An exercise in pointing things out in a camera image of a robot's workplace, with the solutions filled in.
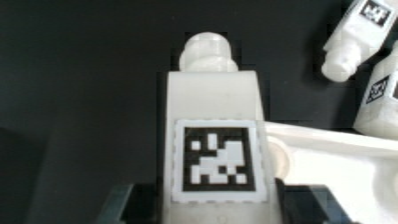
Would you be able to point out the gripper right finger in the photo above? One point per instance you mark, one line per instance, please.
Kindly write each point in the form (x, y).
(310, 206)

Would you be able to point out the white square tabletop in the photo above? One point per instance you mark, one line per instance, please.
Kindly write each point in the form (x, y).
(346, 161)

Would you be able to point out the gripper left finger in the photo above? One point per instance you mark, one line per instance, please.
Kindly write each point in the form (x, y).
(131, 205)

